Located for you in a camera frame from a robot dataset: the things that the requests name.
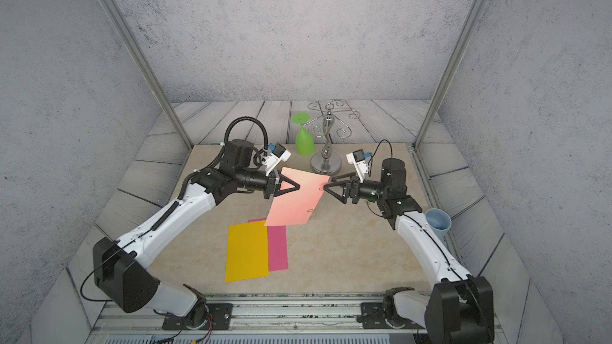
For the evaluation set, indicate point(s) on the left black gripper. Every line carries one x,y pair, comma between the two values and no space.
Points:
271,183

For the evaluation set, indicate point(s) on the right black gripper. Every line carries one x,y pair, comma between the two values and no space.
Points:
355,189

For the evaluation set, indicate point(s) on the salmon pink paper sheet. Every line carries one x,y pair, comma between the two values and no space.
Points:
291,209

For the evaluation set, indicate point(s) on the magenta paper sheet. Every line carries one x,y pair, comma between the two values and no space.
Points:
268,249

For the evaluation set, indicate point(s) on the yellow paper sheet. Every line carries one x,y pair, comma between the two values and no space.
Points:
247,255

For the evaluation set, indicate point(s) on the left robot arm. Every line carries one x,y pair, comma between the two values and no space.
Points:
121,265

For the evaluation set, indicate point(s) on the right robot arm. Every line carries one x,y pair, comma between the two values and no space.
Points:
460,307

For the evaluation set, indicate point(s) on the silver metal hanger stand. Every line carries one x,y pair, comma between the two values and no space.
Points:
327,162

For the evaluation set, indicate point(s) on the green plastic wine glass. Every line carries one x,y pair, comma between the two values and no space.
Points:
305,145

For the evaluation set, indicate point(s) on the light blue cup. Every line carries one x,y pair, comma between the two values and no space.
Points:
439,221

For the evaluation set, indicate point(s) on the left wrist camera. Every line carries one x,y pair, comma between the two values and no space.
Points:
275,154

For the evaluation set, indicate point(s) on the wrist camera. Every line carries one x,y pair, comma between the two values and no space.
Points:
361,161
275,154

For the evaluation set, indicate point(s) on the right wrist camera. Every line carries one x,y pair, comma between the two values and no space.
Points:
361,161

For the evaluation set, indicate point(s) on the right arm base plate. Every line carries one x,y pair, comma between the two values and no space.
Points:
373,316

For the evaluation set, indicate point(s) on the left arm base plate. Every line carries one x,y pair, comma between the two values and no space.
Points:
209,317

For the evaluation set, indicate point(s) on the aluminium front rail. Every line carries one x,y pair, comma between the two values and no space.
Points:
307,318

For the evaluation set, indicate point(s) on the right aluminium frame post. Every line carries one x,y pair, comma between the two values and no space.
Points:
469,26

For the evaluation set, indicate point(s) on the aluminium frame post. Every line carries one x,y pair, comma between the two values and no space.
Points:
469,26
118,20

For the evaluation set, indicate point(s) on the left aluminium frame post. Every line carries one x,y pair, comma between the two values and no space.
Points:
118,20

